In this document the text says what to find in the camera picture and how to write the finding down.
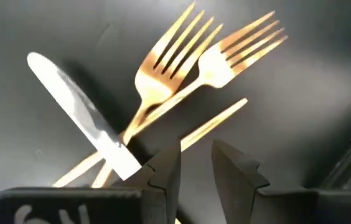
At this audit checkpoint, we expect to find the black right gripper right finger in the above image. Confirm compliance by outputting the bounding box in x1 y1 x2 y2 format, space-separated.
211 139 351 224

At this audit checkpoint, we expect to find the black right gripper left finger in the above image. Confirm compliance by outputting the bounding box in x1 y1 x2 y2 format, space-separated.
0 139 182 224

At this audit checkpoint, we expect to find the cream-handled silver knife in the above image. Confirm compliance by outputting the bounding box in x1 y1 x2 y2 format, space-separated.
26 51 143 182

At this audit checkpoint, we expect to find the gold fork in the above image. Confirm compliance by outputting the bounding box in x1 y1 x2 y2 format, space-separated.
52 10 289 189
90 1 224 189

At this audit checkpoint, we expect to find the black aluminium rig frame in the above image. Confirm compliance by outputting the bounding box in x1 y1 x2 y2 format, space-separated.
318 116 351 191

